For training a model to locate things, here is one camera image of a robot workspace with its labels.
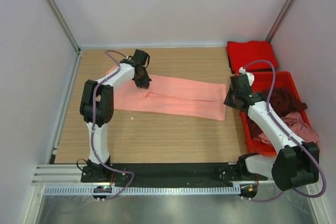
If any salmon pink t shirt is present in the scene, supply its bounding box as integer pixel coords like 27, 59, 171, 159
114, 74, 226, 121

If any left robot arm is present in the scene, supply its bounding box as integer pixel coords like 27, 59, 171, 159
79, 49, 151, 182

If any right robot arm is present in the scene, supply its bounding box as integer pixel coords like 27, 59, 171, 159
224, 71, 319, 191

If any red plastic bin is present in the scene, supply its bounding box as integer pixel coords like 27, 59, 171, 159
240, 71, 311, 156

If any folded red t shirt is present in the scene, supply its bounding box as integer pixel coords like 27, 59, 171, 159
226, 41, 279, 73

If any dark maroon t shirt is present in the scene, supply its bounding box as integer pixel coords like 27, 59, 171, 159
247, 87, 308, 138

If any dusty pink t shirt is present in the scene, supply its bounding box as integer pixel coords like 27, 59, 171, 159
257, 111, 320, 146

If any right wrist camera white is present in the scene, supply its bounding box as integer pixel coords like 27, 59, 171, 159
238, 67, 255, 86

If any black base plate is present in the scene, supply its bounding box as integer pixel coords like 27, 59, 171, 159
81, 163, 268, 188

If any left corner aluminium post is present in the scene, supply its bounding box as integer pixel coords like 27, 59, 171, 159
46, 0, 80, 54

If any corner aluminium post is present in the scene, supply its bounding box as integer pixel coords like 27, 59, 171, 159
265, 0, 296, 43
46, 0, 80, 54

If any slotted cable duct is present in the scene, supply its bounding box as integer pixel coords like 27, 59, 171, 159
44, 185, 240, 196

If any right corner aluminium post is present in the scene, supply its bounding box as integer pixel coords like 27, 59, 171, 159
265, 0, 296, 43

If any aluminium frame rail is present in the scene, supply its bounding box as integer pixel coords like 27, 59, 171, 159
31, 163, 320, 186

